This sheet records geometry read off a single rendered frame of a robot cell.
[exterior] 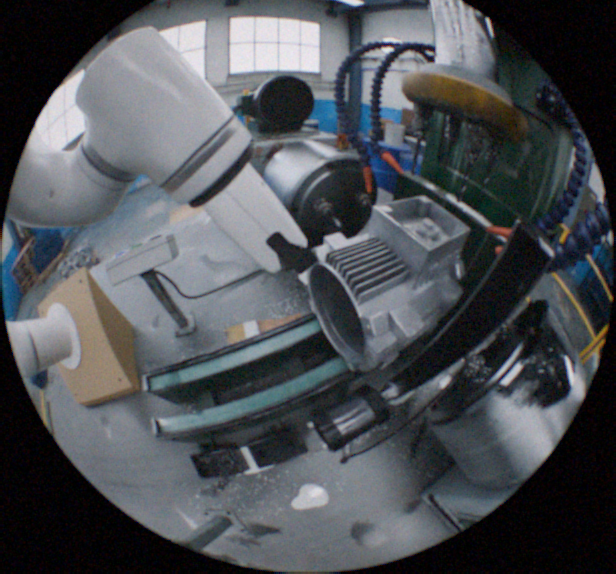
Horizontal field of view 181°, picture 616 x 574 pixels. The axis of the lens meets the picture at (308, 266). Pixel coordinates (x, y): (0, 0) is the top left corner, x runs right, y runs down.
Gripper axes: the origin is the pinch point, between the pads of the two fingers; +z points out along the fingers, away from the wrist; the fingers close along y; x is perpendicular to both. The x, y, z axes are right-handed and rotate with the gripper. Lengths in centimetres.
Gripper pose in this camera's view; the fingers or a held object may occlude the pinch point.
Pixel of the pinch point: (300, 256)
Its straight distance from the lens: 27.7
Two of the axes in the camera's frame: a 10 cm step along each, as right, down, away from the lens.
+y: 4.6, 6.3, -6.3
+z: 4.4, 4.5, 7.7
